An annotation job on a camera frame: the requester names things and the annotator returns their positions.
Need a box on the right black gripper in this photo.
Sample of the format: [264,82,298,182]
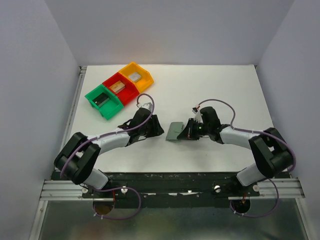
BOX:
[177,118,211,141]

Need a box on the green card holder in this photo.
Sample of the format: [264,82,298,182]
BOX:
[165,121,185,142]

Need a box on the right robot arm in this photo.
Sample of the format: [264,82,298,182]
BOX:
[177,106,294,196]

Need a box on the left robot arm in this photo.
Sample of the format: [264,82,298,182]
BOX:
[54,107,164,198]

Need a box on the red plastic bin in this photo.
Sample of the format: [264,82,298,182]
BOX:
[102,72,139,106]

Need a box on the green plastic bin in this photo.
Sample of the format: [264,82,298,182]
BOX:
[85,84,124,120]

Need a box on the yellow plastic bin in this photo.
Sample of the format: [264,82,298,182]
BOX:
[119,62,154,93]

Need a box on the metal block in yellow bin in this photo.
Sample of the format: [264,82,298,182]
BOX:
[128,72,142,83]

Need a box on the metal block in red bin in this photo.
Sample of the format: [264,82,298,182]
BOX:
[110,80,125,94]

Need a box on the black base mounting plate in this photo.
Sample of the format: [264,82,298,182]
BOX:
[51,171,293,210]

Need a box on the metal block in green bin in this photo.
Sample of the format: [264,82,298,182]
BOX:
[92,92,110,108]

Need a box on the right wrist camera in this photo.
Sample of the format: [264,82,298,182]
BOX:
[192,105,203,123]

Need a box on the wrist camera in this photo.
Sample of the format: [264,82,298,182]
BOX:
[137,102,153,112]
[192,105,203,123]

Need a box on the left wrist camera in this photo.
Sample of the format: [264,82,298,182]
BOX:
[137,102,153,112]

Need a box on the aluminium rail frame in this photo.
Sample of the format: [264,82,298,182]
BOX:
[38,65,306,202]

